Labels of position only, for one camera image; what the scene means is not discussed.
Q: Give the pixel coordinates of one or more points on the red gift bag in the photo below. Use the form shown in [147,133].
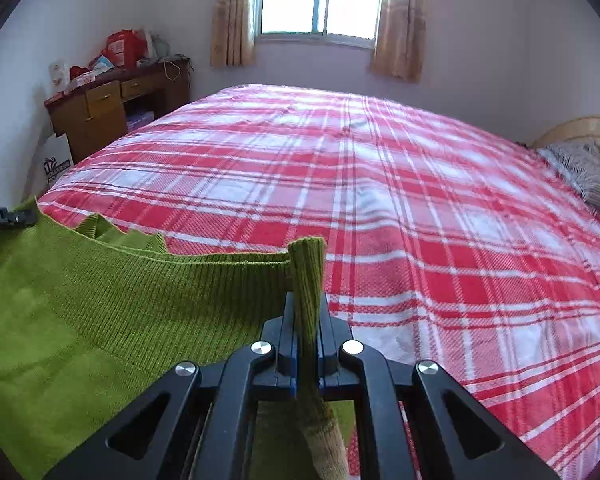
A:
[124,50]

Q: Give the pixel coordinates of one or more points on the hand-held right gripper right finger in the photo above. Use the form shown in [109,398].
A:
[326,360]

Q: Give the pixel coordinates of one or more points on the beige patterned curtain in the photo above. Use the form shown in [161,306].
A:
[232,15]
[399,25]

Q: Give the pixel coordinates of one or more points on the cream wooden headboard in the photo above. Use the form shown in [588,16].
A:
[575,130]

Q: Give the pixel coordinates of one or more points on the red white plaid bed sheet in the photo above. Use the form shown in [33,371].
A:
[380,185]

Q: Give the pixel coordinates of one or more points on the brown wooden desk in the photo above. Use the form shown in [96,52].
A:
[95,120]

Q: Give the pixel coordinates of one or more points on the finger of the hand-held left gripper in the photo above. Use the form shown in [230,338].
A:
[0,219]

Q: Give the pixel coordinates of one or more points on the floral print pillow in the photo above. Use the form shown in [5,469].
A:
[585,170]

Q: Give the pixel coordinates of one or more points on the green orange striped knit sweater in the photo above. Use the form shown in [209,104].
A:
[105,320]

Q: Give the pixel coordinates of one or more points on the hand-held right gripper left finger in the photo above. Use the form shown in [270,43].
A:
[287,355]

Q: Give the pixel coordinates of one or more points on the white paper bag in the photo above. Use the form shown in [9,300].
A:
[57,160]

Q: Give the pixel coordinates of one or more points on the white floral box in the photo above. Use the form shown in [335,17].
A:
[59,79]

